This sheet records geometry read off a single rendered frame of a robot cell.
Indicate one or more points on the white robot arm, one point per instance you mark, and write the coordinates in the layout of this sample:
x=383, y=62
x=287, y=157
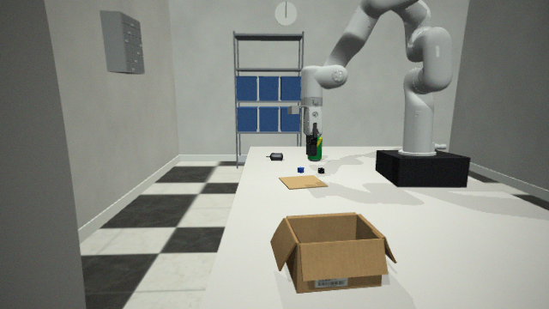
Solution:
x=434, y=44

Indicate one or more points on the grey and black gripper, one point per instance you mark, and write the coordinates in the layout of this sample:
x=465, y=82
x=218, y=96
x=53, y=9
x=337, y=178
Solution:
x=313, y=127

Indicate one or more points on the green soda can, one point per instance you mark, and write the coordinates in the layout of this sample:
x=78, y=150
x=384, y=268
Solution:
x=319, y=150

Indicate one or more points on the tan square mat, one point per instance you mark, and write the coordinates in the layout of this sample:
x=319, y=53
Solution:
x=302, y=182

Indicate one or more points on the open brown cardboard box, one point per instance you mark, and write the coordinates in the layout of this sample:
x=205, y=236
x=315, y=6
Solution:
x=330, y=246

